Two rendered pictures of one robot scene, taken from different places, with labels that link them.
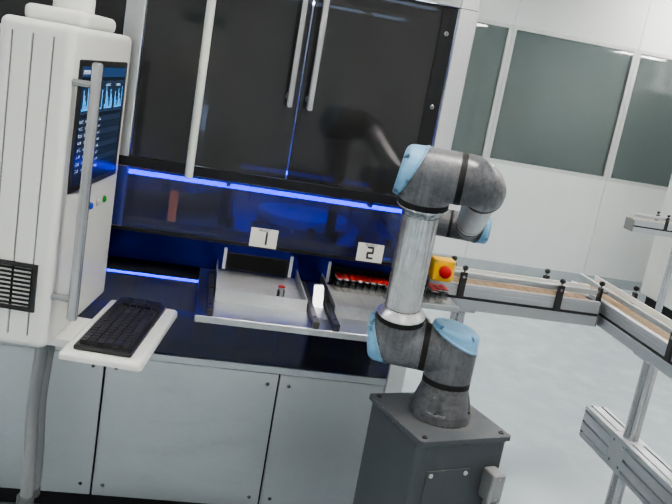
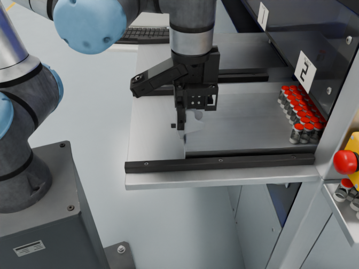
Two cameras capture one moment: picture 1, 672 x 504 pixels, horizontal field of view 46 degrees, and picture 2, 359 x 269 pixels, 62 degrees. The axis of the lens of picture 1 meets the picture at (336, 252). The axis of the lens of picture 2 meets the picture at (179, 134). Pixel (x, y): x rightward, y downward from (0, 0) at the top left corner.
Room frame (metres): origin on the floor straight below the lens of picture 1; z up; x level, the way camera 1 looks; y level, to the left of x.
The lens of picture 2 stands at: (2.23, -0.72, 1.35)
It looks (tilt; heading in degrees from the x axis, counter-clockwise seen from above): 41 degrees down; 97
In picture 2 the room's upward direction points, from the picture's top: straight up
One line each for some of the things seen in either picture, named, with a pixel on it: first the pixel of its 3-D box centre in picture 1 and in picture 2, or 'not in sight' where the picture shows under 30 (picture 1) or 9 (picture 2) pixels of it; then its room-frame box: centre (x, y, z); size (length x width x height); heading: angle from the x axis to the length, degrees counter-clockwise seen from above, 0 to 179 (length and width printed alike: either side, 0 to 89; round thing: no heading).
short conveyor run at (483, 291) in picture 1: (503, 288); not in sight; (2.70, -0.61, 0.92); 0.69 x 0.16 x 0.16; 100
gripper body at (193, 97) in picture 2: not in sight; (193, 78); (2.20, -0.22, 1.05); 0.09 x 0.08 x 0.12; 10
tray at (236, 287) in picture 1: (259, 283); (229, 54); (2.29, 0.21, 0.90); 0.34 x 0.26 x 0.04; 10
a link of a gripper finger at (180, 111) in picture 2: not in sight; (180, 110); (2.17, -0.25, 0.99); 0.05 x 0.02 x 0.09; 100
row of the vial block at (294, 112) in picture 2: (362, 286); (294, 112); (2.44, -0.10, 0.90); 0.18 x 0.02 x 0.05; 100
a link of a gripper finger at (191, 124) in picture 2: not in sight; (190, 126); (2.19, -0.24, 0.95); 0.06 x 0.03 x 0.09; 10
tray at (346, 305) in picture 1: (368, 299); (249, 116); (2.33, -0.12, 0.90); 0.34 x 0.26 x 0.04; 10
